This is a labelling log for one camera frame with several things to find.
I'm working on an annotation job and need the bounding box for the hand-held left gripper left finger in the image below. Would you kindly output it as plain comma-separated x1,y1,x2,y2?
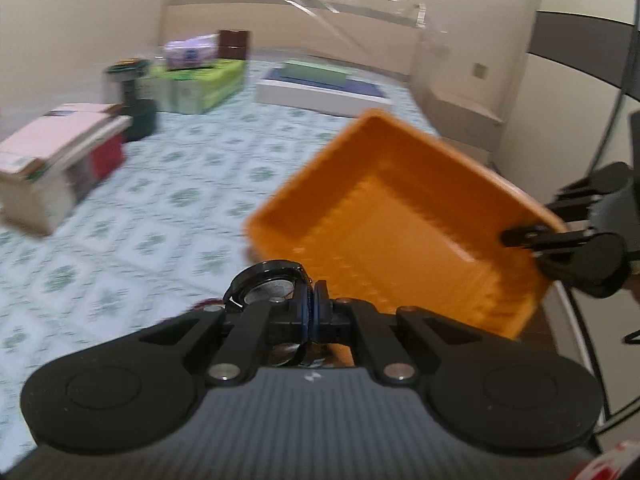
141,287,313,387

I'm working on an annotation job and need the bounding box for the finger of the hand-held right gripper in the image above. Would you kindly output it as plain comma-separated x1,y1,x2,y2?
547,162,631,221
500,225,594,259

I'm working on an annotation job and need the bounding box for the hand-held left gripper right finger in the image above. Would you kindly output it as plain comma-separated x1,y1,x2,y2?
313,281,502,387

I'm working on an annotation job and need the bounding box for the black wrist watch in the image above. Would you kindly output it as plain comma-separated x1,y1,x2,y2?
222,260,326,368

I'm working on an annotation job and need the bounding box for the orange plastic tray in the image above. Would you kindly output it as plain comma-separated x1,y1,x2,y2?
244,108,571,361

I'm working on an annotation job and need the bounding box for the beige nightstand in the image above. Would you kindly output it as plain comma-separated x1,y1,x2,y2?
424,42,506,167

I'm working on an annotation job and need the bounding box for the red and white cloth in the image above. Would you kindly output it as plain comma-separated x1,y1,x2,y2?
567,439,640,480

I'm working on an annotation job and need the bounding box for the white box with blue top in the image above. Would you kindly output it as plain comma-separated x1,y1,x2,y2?
255,64,394,120

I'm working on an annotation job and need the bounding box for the long green box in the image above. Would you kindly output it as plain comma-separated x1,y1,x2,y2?
282,59,350,87

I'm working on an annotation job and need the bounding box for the green tissue multipack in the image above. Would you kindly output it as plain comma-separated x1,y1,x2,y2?
147,57,248,115

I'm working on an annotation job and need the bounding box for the clear plastic wrap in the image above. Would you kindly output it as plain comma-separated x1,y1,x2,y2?
262,0,453,108

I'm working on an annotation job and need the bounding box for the thick book with red spine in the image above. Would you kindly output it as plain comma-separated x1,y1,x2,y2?
0,127,127,237

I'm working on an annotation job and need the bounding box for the dark brown box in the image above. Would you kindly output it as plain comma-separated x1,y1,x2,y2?
218,29,250,61

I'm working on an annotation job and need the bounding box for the purple tissue pack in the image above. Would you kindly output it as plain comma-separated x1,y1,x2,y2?
163,32,221,71

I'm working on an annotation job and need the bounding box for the white and pink book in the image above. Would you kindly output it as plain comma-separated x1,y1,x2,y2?
0,103,133,177

